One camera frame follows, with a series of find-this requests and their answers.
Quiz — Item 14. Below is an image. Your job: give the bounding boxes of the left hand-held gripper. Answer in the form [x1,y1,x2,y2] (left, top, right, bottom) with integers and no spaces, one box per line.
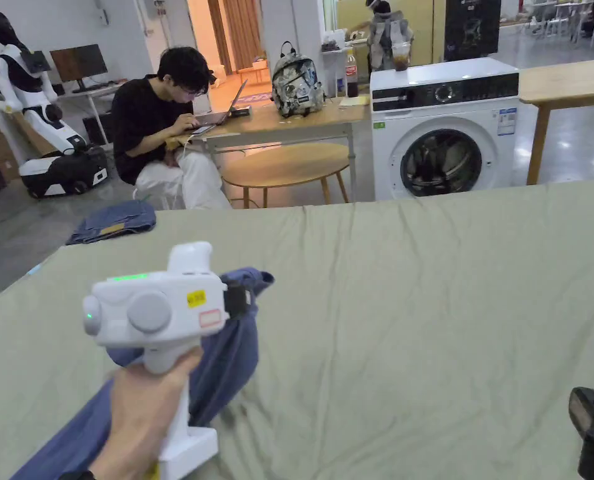
[81,241,252,480]

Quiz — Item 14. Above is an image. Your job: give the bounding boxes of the dark blue shirt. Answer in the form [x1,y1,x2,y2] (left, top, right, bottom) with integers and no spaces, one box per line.
[11,267,275,480]

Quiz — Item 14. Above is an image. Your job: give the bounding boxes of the person's left hand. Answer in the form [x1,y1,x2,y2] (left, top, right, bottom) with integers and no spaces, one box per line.
[89,347,205,480]

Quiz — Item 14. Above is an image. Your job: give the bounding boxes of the folded blue jeans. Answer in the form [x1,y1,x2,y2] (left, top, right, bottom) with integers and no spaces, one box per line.
[66,201,157,246]

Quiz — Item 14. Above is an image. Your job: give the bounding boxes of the round wooden low table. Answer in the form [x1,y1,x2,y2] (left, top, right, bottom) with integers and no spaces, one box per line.
[221,143,351,209]

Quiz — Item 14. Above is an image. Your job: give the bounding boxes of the white and black humanoid robot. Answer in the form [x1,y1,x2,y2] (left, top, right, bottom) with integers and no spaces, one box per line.
[0,11,110,199]

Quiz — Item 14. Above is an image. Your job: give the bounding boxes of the bed with pale green sheet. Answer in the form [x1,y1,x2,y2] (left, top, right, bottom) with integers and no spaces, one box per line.
[0,179,594,480]

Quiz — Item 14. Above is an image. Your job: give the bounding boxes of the wooden desk with backpack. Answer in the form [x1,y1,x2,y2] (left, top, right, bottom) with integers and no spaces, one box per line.
[169,39,373,201]

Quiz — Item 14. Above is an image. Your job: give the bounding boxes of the white desk with monitor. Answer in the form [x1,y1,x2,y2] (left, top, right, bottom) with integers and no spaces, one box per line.
[49,44,124,146]

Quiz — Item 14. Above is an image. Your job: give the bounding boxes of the white washing machine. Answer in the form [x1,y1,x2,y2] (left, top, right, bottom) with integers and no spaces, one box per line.
[369,42,521,201]

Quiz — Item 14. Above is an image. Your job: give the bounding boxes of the plain wooden table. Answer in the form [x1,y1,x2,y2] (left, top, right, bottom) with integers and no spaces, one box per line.
[518,57,594,186]

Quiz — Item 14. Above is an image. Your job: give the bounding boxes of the black cabinet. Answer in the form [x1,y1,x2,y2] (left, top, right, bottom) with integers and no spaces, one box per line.
[444,0,502,63]

